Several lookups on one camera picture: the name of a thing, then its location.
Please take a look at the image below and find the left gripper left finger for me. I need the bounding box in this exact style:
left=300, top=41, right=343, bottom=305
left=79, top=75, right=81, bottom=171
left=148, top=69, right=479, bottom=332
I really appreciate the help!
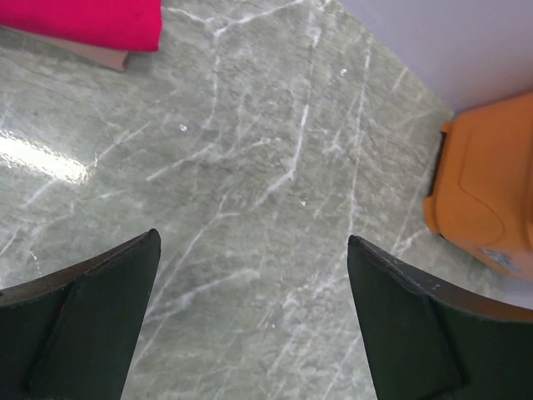
left=1, top=229, right=161, bottom=399

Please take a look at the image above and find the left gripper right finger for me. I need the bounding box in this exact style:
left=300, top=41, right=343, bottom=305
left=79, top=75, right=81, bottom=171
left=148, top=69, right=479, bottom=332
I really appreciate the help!
left=347, top=236, right=532, bottom=399

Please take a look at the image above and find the orange plastic basket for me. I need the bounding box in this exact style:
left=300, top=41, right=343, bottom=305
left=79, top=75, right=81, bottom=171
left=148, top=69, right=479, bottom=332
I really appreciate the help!
left=423, top=93, right=532, bottom=280

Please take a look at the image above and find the folded pink t shirt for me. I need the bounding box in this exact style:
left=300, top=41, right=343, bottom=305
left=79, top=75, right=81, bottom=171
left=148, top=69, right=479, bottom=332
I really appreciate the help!
left=1, top=0, right=162, bottom=53

